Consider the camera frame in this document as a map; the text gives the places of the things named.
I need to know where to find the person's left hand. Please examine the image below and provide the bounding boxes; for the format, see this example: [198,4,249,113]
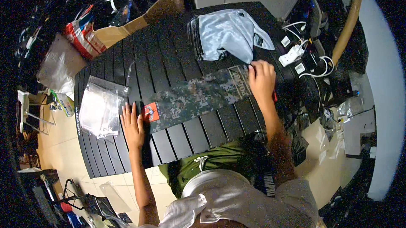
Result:
[120,102,146,151]

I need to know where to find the person's right hand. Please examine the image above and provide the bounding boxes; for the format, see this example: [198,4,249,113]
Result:
[248,59,277,102]

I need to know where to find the camouflage print cloth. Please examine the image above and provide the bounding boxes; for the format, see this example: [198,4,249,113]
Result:
[142,64,254,134]

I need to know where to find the red white label card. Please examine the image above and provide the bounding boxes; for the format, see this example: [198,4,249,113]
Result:
[142,102,160,123]

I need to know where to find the white power strip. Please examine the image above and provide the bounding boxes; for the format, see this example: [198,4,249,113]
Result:
[278,44,305,67]

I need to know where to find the pile of clear plastic bags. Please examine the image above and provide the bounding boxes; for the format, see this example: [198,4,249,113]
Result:
[78,75,130,140]

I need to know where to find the black adapter with white label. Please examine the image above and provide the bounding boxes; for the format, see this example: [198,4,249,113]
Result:
[293,54,318,77]
[279,35,294,50]

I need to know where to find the grey shiny plastic bag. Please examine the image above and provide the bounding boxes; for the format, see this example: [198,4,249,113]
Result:
[197,9,276,64]

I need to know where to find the clear plastic strip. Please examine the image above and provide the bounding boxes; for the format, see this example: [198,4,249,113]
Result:
[126,60,136,86]

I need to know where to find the clear plastic sheet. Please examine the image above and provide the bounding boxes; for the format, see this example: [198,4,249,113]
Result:
[99,181,132,213]

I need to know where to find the black plastic bag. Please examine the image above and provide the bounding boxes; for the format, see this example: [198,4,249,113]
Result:
[284,114,310,167]

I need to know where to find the green printed packet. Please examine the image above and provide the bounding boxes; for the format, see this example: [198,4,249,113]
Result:
[51,90,75,117]

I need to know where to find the person's legs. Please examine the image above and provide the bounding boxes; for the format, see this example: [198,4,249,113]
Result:
[158,142,254,198]

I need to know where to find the black metal stand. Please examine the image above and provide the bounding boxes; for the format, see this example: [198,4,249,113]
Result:
[60,179,105,220]

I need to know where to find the heap of clear plastic wrappers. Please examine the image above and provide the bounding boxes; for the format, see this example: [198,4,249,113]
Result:
[315,104,359,162]

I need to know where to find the black printed garment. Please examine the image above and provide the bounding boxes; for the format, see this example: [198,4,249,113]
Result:
[236,130,287,197]

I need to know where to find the black backpack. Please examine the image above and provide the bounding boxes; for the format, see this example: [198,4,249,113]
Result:
[312,0,349,38]

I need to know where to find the red white plastic sack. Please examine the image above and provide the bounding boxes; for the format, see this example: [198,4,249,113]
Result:
[63,4,107,60]

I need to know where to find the grey flat board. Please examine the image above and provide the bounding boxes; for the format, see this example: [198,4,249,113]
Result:
[343,109,377,156]

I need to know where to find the white folding stand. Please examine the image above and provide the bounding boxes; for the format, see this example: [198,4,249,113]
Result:
[16,89,56,135]

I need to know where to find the person's body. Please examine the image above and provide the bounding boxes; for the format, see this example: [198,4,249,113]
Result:
[140,168,320,228]

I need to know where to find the cardboard carton with black goods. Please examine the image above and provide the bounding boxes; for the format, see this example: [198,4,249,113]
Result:
[92,0,185,49]

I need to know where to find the white cable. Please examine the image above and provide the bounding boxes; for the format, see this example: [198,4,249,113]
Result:
[282,21,307,43]
[298,56,334,79]

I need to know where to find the curved wooden chair rail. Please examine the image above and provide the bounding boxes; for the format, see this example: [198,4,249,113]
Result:
[331,0,364,67]

